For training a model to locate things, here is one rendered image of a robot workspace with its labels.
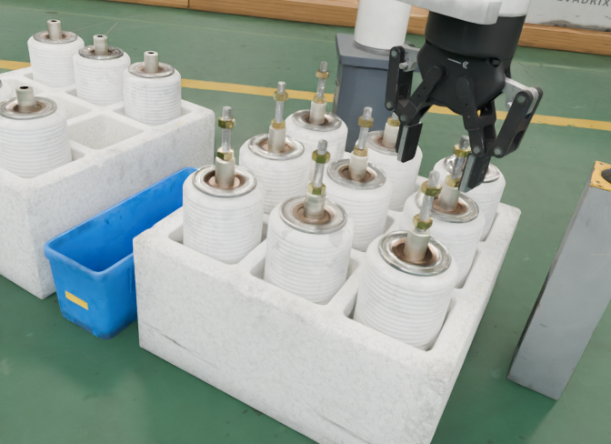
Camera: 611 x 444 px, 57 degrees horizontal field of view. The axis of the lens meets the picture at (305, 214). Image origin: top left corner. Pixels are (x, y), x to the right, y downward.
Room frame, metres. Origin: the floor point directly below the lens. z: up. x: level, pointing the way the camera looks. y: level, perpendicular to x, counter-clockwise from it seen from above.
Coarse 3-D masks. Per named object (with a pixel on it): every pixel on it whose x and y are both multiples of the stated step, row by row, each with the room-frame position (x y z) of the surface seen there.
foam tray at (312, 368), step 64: (192, 256) 0.52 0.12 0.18; (256, 256) 0.54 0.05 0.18; (192, 320) 0.50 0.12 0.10; (256, 320) 0.47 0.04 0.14; (320, 320) 0.44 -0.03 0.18; (448, 320) 0.47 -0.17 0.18; (256, 384) 0.46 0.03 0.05; (320, 384) 0.43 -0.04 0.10; (384, 384) 0.40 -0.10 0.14; (448, 384) 0.39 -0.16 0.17
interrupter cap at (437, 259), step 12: (384, 240) 0.49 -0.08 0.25; (396, 240) 0.50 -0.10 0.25; (432, 240) 0.50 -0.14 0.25; (384, 252) 0.47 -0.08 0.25; (396, 252) 0.48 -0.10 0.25; (432, 252) 0.48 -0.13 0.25; (444, 252) 0.49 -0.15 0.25; (396, 264) 0.45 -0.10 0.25; (408, 264) 0.46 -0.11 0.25; (420, 264) 0.46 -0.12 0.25; (432, 264) 0.46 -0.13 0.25; (444, 264) 0.46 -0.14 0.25; (420, 276) 0.44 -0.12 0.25; (432, 276) 0.45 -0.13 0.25
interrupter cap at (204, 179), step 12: (204, 168) 0.60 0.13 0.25; (240, 168) 0.61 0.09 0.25; (192, 180) 0.56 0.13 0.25; (204, 180) 0.57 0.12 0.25; (240, 180) 0.58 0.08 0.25; (252, 180) 0.58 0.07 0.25; (204, 192) 0.54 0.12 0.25; (216, 192) 0.55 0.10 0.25; (228, 192) 0.55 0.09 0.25; (240, 192) 0.55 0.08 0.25
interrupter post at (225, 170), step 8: (216, 160) 0.57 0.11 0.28; (232, 160) 0.58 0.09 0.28; (216, 168) 0.57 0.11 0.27; (224, 168) 0.57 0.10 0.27; (232, 168) 0.57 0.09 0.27; (216, 176) 0.57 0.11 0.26; (224, 176) 0.57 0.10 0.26; (232, 176) 0.57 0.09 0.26; (224, 184) 0.57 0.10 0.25; (232, 184) 0.57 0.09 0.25
